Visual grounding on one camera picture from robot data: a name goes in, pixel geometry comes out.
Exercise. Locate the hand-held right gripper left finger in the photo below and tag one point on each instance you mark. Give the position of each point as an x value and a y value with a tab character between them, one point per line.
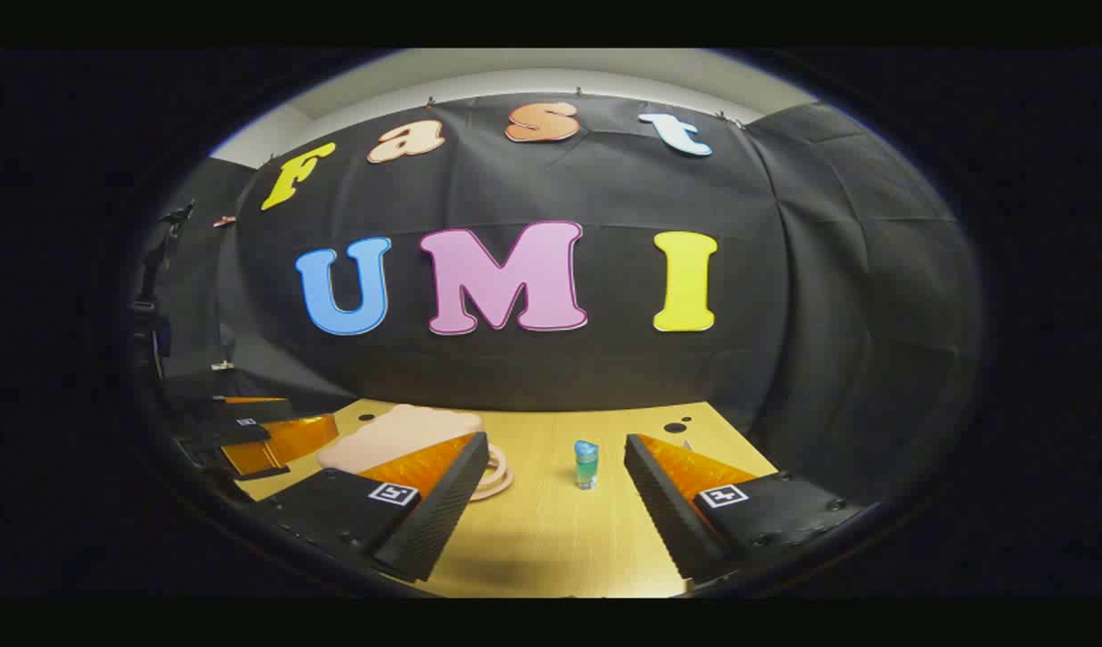
443	512

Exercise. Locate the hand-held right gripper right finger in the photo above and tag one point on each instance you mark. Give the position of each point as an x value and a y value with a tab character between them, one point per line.
668	512

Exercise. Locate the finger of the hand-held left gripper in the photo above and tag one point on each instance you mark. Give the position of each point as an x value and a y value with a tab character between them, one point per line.
245	410
236	433

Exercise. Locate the pink suitcase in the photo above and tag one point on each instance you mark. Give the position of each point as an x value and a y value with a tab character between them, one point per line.
398	436

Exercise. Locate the blue skin care bottle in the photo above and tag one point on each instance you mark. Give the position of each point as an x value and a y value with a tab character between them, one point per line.
586	467

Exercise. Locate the black tripod stand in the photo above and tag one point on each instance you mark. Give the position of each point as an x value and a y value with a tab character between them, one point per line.
151	288

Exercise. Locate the black backdrop cloth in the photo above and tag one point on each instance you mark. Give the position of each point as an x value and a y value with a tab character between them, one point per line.
605	368

